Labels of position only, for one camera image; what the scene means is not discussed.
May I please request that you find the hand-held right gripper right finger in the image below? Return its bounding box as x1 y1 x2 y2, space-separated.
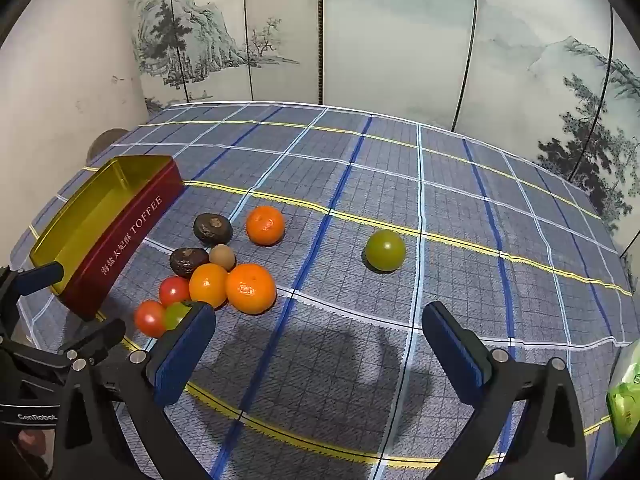
422 301 588 480

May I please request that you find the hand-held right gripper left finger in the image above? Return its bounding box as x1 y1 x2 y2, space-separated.
50 301 217 480

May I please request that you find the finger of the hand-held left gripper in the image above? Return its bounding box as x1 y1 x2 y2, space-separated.
57 319 127 362
0 262 66 341

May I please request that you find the green cherry tomato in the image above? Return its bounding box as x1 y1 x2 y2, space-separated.
164 301 197 331

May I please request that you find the red cherry tomato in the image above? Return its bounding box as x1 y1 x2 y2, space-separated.
159 276 192 308
134 300 167 338

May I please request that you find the smooth yellow-orange mandarin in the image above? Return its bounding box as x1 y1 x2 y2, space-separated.
188 263 230 309

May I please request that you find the red and gold tin box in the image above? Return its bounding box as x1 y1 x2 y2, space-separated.
29 155 186 322

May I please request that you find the large orange mandarin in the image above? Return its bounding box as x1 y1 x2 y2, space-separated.
225 263 277 316

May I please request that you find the dark brown passion fruit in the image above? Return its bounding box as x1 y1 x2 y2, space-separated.
169 248 210 279
193 213 233 244

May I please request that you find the dimpled orange mandarin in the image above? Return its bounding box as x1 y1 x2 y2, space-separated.
245 206 286 247

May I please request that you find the small brown longan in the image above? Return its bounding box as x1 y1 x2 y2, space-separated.
209 244 236 271

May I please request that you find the large green round fruit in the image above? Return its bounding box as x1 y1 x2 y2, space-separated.
365 230 407 273

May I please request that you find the green plastic bag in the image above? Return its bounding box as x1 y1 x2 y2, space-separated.
606 340 640 448

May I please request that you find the blue checked tablecloth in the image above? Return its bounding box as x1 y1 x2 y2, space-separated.
10 102 633 480

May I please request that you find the landscape painted folding screen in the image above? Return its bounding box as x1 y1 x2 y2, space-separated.
124 0 640 286

